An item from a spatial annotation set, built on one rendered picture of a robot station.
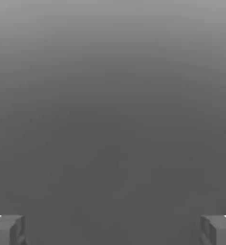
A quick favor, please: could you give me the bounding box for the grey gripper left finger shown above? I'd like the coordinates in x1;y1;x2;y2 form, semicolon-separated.
0;214;27;245

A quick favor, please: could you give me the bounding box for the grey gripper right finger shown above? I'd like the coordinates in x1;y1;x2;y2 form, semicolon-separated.
200;214;226;245

